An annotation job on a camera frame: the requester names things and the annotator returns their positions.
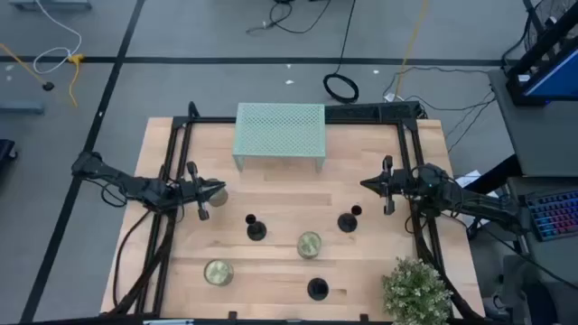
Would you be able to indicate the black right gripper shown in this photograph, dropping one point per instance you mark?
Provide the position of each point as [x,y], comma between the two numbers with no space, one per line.
[397,182]

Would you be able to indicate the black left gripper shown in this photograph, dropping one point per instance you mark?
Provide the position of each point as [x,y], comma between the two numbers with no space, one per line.
[198,189]

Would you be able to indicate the silver ribbed candle jar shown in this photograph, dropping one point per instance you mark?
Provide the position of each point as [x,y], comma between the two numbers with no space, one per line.
[218,272]
[220,199]
[309,245]

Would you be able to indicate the black candlestick holder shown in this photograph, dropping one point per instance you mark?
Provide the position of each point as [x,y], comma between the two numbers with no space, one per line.
[317,289]
[347,223]
[256,231]

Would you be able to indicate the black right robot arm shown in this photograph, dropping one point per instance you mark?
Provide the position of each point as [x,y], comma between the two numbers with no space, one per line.
[474,203]

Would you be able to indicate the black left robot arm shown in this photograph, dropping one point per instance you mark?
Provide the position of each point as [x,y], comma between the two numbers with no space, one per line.
[131,182]

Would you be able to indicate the black controller box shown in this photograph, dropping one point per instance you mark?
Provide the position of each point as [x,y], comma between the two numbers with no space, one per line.
[375,112]

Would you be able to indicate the pale green mesh shelf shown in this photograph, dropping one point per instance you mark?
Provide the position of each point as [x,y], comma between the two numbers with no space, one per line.
[280,131]

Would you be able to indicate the white paper sheet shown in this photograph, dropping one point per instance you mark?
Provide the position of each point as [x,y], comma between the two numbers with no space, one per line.
[469,179]

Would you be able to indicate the potted green plant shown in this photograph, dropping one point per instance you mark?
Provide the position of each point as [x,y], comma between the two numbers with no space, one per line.
[415,293]

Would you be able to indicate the grey side desk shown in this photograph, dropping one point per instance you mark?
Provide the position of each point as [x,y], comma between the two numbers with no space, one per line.
[542,135]

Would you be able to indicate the backlit rainbow keyboard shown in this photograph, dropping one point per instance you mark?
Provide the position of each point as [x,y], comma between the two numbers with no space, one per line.
[555,214]

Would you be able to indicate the grey keyboard desk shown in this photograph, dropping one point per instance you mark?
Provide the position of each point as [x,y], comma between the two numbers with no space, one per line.
[560,257]

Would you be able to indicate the black monitor blue screen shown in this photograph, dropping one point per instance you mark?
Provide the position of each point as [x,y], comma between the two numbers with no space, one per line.
[555,77]

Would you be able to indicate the grey floor base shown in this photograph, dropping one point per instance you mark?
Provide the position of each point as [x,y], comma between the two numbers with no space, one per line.
[20,107]
[49,4]

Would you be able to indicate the black floor fan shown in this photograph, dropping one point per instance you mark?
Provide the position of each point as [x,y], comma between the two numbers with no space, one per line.
[548,11]

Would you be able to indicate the black aluminium table frame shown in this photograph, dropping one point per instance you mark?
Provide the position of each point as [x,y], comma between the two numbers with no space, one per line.
[207,120]

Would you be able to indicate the black vertical post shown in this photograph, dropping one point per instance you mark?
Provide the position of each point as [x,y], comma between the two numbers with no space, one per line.
[542,45]

